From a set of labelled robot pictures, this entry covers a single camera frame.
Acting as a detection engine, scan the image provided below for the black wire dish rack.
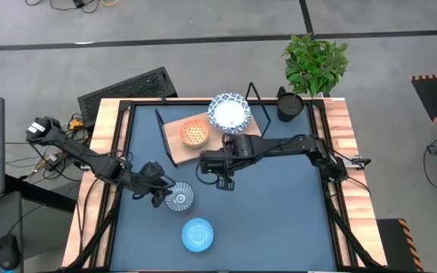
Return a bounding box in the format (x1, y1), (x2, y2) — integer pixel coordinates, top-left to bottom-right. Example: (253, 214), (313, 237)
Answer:
(154, 81), (272, 168)

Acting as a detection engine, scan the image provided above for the green potted plant black pot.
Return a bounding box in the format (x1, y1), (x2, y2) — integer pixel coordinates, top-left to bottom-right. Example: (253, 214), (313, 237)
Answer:
(276, 33), (351, 123)

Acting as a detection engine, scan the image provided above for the black perforated panel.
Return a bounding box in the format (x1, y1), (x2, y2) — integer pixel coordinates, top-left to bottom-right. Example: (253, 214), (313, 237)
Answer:
(77, 66), (178, 129)

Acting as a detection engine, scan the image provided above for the white bowl blue floral rim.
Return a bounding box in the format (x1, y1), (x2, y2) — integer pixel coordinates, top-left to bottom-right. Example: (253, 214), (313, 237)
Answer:
(207, 92), (253, 135)

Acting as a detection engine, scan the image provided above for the black computer mouse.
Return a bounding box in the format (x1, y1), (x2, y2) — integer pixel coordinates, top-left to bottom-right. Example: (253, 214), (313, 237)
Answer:
(0, 234), (22, 271)

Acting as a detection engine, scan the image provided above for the small yellow connector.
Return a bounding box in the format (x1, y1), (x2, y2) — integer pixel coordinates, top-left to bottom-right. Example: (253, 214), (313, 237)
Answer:
(68, 117), (85, 132)

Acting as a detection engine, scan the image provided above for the black desk beam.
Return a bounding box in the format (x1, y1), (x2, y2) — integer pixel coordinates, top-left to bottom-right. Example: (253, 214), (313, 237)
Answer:
(4, 173), (78, 213)

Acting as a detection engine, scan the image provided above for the orange quatrefoil patterned bowl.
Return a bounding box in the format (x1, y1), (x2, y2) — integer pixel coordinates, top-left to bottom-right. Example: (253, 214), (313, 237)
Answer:
(181, 217), (215, 253)

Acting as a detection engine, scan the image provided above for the light blue star patterned bowl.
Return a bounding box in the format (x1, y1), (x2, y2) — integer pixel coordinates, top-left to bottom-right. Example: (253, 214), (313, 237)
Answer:
(179, 118), (210, 149)

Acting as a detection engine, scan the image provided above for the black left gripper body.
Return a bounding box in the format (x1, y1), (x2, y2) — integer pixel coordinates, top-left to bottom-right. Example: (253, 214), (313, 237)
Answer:
(133, 161), (170, 198)

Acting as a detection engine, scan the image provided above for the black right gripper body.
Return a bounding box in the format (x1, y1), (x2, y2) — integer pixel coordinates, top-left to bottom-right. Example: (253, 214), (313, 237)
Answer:
(198, 149), (242, 179)

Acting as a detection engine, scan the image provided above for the black floor cable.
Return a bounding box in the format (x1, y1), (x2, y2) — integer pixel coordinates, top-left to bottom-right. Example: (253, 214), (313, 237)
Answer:
(24, 0), (104, 14)

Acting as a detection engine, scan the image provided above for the black rig strut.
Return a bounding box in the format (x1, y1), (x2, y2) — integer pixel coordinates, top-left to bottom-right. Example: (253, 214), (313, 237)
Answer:
(322, 185), (385, 271)
(64, 196), (123, 272)

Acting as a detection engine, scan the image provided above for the black metal table frame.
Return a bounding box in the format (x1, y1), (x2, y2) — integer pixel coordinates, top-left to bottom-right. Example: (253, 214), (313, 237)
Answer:
(89, 97), (356, 273)

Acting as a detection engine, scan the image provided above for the blue-grey table mat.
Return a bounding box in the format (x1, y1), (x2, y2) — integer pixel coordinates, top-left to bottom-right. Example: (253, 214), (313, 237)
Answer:
(109, 102), (338, 272)

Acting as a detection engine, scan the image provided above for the dark blue patterned bowl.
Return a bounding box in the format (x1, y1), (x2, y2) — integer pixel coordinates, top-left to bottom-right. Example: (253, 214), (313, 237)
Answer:
(164, 180), (196, 212)

